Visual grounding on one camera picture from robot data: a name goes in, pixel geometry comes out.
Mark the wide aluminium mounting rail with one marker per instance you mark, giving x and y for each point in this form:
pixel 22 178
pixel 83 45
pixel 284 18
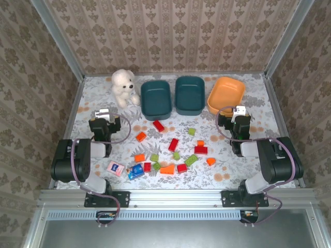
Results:
pixel 175 197

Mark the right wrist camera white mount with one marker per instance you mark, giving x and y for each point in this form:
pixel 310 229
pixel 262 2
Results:
pixel 239 111

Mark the grey metal panel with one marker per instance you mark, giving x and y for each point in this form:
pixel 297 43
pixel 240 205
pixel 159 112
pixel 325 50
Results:
pixel 168 235

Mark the blue tissue pack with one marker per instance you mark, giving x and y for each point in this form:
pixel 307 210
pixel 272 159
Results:
pixel 135 172

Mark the pink tissue pack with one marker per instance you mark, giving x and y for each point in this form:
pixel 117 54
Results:
pixel 115 168

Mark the wide red lego brick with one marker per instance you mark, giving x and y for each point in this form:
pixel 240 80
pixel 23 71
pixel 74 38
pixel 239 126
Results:
pixel 201 150

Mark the white teddy bear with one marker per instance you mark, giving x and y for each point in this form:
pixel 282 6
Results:
pixel 124 85

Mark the long green lego brick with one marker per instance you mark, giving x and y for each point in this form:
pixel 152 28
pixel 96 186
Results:
pixel 191 160

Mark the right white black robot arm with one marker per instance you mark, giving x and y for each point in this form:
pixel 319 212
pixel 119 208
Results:
pixel 279 165

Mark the long red lego brick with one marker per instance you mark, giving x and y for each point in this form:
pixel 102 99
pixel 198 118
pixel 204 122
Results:
pixel 173 145
pixel 158 126

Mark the orange plastic container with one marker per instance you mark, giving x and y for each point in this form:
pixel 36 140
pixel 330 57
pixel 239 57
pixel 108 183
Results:
pixel 225 93

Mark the small orange lego brick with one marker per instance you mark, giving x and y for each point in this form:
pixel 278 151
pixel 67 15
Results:
pixel 200 142

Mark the floral printed table sheet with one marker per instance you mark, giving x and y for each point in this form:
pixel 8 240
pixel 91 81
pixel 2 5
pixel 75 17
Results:
pixel 232 170

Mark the teal plastic container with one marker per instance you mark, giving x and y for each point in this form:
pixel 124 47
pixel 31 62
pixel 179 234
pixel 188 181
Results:
pixel 188 96
pixel 156 100

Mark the aluminium frame post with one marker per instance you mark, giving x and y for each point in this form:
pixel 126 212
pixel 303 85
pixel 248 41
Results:
pixel 61 40
pixel 287 38

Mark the orange slope lego brick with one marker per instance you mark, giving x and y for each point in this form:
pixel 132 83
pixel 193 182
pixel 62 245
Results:
pixel 167 170

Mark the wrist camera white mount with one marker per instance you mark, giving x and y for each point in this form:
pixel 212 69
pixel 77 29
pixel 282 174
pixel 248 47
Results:
pixel 239 111
pixel 103 113

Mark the orange rounded wedge lego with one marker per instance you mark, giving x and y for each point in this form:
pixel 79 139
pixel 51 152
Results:
pixel 210 161

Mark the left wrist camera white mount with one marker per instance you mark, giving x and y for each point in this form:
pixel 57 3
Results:
pixel 103 113

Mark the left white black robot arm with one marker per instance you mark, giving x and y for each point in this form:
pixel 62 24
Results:
pixel 62 165

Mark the aluminium table edge rail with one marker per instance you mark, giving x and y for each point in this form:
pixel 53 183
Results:
pixel 283 129
pixel 232 73
pixel 67 129

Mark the small green lego brick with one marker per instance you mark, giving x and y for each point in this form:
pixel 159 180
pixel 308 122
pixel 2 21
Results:
pixel 154 157
pixel 191 132
pixel 156 166
pixel 176 156

